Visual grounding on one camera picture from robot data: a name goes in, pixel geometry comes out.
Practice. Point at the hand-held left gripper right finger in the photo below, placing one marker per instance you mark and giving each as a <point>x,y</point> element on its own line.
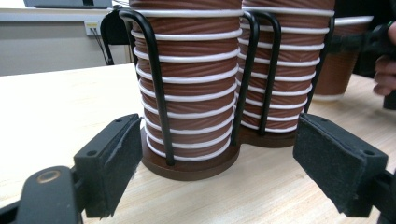
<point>333,163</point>

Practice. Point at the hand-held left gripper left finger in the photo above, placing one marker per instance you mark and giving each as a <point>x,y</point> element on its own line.
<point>104,163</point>

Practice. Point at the brown ribbed paper cup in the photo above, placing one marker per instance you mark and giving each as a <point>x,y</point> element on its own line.
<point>334,74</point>

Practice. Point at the stack of brown paper cups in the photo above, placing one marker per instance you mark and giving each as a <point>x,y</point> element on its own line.
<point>292,54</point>
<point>186,67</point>

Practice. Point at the black chair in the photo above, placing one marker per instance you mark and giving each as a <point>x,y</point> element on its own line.
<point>113,31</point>

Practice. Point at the white wall socket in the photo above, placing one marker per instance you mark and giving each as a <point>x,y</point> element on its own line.
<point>91,25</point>

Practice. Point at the white wall ledge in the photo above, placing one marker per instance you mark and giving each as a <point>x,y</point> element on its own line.
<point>46,15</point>

